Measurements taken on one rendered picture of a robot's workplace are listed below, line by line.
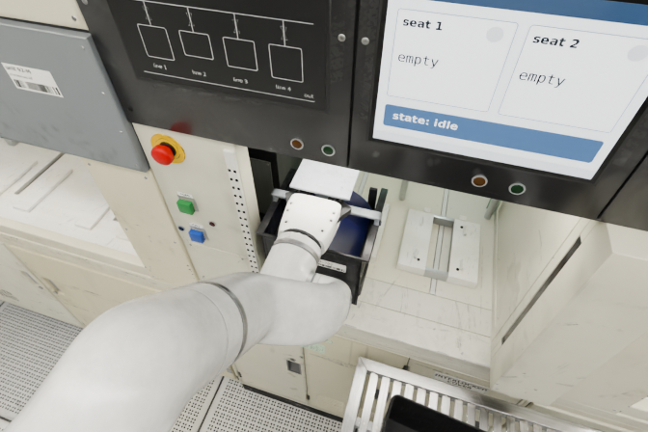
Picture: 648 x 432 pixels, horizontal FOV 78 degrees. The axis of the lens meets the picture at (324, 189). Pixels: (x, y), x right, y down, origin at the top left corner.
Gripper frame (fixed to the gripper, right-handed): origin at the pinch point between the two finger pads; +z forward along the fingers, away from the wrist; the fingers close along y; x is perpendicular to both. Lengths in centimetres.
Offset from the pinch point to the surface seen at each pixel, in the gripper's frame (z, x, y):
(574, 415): -10, -50, 66
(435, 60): -10.0, 34.9, 16.0
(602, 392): -10, -34, 65
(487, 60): -10.0, 35.8, 21.5
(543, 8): -10.0, 41.8, 25.0
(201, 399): -19, -125, -48
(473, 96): -10.0, 31.0, 21.3
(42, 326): -12, -125, -136
